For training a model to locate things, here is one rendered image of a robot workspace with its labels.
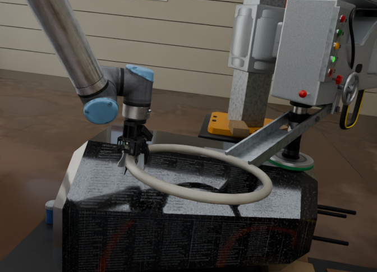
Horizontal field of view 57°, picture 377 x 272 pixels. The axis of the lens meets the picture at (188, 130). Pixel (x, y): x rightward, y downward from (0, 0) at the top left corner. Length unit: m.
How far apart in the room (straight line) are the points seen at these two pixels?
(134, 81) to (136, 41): 6.86
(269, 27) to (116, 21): 6.09
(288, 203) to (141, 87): 0.83
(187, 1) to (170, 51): 1.08
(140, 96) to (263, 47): 1.28
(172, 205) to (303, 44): 0.86
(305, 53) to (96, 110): 0.91
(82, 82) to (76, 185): 0.77
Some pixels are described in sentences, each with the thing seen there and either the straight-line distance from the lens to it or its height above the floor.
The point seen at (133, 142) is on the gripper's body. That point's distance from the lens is 1.13.
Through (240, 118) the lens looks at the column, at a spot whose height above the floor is 0.84.
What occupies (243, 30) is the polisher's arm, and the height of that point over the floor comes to 1.40.
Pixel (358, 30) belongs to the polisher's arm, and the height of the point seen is 1.45.
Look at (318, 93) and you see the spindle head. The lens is 1.51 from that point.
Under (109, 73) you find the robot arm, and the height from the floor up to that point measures 1.22.
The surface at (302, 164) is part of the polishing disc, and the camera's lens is 1.64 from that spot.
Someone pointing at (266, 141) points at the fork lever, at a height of 0.95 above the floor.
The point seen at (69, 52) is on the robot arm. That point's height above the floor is 1.29.
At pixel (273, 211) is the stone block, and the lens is 1.54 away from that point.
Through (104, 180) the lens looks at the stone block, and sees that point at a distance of 1.59.
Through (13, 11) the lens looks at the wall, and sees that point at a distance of 9.09.
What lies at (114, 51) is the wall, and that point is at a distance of 8.10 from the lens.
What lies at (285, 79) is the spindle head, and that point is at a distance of 1.57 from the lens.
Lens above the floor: 1.37
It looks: 16 degrees down
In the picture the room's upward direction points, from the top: 6 degrees clockwise
